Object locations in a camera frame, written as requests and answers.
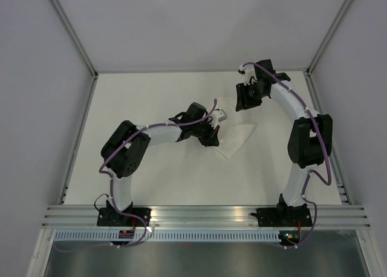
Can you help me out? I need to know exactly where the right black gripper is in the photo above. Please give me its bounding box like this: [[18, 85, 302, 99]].
[[235, 81, 266, 112]]

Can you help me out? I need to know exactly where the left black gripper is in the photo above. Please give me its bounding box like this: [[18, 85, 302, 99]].
[[192, 119, 220, 148]]

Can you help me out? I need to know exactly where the white cloth napkin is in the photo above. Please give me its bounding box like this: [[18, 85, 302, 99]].
[[213, 98, 256, 160]]

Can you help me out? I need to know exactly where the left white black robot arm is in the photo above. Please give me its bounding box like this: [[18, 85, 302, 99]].
[[99, 100, 227, 226]]

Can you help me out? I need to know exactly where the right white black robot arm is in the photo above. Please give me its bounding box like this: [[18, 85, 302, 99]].
[[236, 59, 333, 226]]

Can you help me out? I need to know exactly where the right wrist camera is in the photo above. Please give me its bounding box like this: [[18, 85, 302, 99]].
[[238, 64, 257, 85]]

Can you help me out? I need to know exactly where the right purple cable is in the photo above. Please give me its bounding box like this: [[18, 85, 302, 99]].
[[241, 62, 332, 186]]

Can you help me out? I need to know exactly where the purple cable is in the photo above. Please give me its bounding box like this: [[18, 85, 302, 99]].
[[53, 99, 218, 253], [241, 62, 332, 186]]

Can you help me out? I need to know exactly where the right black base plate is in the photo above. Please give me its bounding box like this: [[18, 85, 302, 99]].
[[250, 204, 313, 227]]

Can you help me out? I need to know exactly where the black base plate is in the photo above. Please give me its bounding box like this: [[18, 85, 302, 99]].
[[250, 204, 313, 227], [97, 207, 151, 227]]

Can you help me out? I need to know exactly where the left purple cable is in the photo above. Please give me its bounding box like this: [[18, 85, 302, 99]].
[[53, 99, 218, 253]]

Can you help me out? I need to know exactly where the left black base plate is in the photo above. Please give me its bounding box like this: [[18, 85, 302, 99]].
[[97, 207, 151, 227]]

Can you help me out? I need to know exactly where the right aluminium frame post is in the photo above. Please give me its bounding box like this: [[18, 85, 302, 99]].
[[305, 0, 355, 76]]

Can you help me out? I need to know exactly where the aluminium frame post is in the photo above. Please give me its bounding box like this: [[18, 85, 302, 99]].
[[305, 0, 355, 76], [48, 0, 98, 79]]

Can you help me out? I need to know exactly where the left aluminium frame post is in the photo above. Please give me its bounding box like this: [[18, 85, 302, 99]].
[[48, 0, 98, 79]]

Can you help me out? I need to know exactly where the aluminium mounting rail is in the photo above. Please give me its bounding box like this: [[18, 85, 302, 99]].
[[41, 205, 371, 230]]

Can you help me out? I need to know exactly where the white slotted cable duct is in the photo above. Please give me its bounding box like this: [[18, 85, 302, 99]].
[[54, 229, 280, 243]]

